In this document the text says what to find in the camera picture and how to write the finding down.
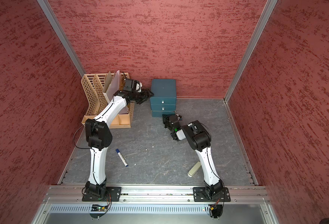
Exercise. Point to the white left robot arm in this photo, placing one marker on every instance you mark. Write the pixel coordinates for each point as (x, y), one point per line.
(99, 137)

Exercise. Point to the left controller board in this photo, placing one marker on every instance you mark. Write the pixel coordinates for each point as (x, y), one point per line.
(99, 208)

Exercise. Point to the lilac plastic folder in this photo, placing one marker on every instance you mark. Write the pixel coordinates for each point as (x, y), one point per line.
(114, 86)

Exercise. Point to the blue white marker pen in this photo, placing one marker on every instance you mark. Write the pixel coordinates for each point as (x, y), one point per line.
(122, 158)

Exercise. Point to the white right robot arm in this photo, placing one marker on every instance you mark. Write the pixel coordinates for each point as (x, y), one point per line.
(199, 139)

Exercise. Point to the aluminium corner post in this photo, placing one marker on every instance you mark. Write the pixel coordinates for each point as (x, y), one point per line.
(50, 15)
(263, 19)

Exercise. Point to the aluminium right corner post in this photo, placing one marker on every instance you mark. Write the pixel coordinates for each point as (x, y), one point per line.
(263, 19)

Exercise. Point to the brown printed cardboard sheet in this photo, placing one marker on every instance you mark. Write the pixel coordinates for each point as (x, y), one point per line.
(107, 81)

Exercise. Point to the teal stacked drawer cabinet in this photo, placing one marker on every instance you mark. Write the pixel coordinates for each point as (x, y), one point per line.
(164, 87)

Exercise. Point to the beige lattice file organizer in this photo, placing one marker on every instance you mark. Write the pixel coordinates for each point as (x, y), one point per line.
(93, 88)

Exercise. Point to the beige oblong case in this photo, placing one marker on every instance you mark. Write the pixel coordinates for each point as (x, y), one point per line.
(194, 169)

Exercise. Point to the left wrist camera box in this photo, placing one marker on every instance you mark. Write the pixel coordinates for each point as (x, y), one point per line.
(131, 85)

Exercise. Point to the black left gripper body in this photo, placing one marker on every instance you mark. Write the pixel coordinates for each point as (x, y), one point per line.
(141, 96)

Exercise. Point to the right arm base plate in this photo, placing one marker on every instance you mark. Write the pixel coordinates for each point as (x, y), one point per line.
(202, 194)

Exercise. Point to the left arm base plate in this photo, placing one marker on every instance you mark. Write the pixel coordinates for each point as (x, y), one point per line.
(101, 194)

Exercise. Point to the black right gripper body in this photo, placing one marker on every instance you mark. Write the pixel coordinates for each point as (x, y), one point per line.
(172, 128)

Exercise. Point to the aluminium left corner post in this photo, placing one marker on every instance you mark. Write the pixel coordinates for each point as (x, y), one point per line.
(50, 15)

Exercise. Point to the aluminium front rail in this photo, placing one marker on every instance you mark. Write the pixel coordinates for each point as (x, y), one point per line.
(156, 204)

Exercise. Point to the teal top drawer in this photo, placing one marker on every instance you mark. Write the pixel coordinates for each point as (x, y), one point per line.
(163, 100)

